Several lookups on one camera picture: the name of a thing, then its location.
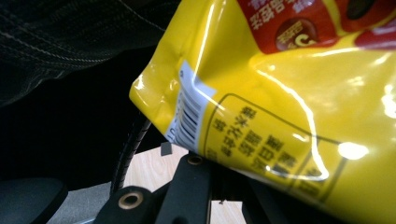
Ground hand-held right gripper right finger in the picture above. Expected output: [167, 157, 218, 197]
[242, 179, 340, 224]

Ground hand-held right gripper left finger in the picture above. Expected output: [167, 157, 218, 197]
[154, 151, 215, 224]

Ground yellow seasoning pouch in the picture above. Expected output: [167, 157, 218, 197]
[129, 0, 396, 224]

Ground grey tape piece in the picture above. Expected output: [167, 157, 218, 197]
[160, 141, 173, 157]

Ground black ribbed strip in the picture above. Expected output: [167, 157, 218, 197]
[109, 117, 153, 195]

